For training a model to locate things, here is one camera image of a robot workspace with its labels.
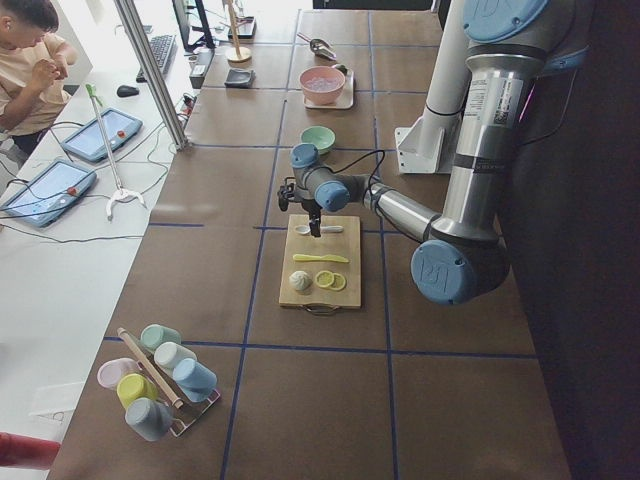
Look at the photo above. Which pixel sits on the white bun toy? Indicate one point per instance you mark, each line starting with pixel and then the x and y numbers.
pixel 300 280

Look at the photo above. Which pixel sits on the black computer mouse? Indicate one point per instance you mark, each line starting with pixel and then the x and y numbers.
pixel 125 91

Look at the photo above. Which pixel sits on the pink bowl of ice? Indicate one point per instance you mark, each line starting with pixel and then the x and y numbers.
pixel 318 81

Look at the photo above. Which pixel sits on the folded grey cloth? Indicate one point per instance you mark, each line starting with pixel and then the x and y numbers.
pixel 239 78

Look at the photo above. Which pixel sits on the lemon slice lower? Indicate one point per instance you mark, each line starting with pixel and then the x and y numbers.
pixel 339 282

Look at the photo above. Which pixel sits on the lemon slice upper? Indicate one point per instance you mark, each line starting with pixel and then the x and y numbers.
pixel 324 279

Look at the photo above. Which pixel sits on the white pedestal column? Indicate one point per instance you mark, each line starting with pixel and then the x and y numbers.
pixel 429 145

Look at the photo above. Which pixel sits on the lemon slice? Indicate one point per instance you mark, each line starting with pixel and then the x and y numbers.
pixel 339 282
pixel 324 279

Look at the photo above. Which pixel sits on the green cup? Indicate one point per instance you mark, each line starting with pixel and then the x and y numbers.
pixel 154 335

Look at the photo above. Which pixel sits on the blue cup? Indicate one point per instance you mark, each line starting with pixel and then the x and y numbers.
pixel 196 380

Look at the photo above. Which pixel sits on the reacher grabber tool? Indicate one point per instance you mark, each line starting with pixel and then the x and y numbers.
pixel 121 193

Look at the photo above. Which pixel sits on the wooden rack handle bar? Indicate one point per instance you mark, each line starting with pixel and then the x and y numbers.
pixel 144 358

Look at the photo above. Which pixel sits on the aluminium frame post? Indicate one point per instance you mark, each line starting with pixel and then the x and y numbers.
pixel 138 39

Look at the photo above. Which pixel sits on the wooden cutting board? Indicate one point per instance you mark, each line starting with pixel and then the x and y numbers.
pixel 346 243

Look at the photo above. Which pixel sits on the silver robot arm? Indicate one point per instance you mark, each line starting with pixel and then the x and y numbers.
pixel 491 55

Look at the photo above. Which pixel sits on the green ceramic bowl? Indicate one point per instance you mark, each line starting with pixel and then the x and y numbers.
pixel 323 138

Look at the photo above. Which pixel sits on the yellow cup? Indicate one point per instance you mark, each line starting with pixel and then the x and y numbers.
pixel 134 386

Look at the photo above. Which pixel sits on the white cup rack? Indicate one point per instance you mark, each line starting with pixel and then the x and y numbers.
pixel 189 414

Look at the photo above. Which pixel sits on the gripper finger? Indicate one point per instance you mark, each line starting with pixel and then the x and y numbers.
pixel 315 226

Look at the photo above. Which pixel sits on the white plastic spoon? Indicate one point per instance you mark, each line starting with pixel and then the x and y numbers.
pixel 306 229

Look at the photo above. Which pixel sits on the red fire extinguisher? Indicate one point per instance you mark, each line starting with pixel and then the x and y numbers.
pixel 18 451

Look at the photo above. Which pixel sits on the black flat box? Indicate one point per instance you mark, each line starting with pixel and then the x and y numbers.
pixel 199 63

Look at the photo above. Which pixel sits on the grey cup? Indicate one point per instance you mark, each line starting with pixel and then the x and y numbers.
pixel 150 419

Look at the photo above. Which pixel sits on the black keyboard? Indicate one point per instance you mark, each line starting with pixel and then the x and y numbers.
pixel 163 48

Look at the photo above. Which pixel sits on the wooden mug tree stand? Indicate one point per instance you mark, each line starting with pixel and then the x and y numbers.
pixel 237 53

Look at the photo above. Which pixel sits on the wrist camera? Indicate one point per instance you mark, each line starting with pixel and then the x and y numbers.
pixel 287 194

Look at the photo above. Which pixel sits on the pink cup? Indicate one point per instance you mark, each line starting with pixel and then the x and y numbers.
pixel 111 372

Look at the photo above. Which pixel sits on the near teach pendant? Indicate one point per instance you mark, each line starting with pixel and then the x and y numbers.
pixel 45 198

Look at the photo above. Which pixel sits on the white cup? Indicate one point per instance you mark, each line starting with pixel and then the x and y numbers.
pixel 169 354

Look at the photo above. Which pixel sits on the yellow plastic knife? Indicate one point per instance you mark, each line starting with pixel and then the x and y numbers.
pixel 320 258

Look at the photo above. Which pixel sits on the steel ice scoop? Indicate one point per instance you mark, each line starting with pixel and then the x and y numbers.
pixel 319 47

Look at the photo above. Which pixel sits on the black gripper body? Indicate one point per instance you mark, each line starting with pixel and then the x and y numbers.
pixel 312 208

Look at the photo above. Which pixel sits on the seated person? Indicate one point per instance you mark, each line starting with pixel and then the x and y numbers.
pixel 35 62

